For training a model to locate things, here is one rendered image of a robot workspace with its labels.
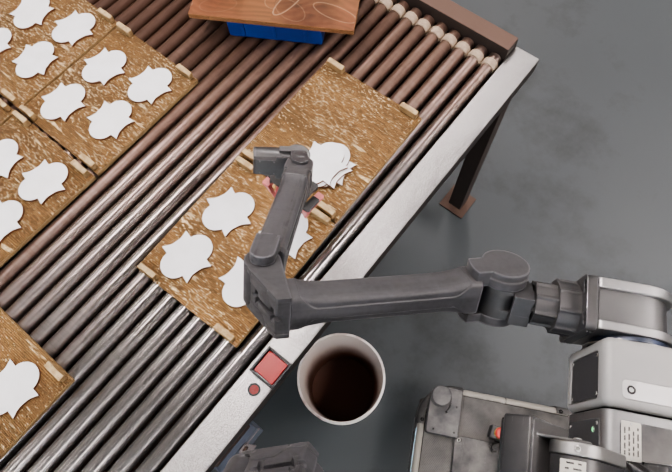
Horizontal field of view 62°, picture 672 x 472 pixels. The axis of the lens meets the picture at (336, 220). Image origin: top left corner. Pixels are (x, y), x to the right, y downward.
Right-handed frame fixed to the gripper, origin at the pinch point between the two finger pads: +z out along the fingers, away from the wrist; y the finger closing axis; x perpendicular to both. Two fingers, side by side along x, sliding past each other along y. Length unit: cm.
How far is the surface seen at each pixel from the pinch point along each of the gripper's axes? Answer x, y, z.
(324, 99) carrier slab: 38.0, -16.8, 2.5
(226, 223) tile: -8.3, -14.4, 13.6
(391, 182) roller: 28.0, 14.4, 6.1
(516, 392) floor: 44, 87, 95
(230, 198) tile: -2.2, -18.3, 12.1
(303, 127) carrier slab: 27.0, -16.0, 5.3
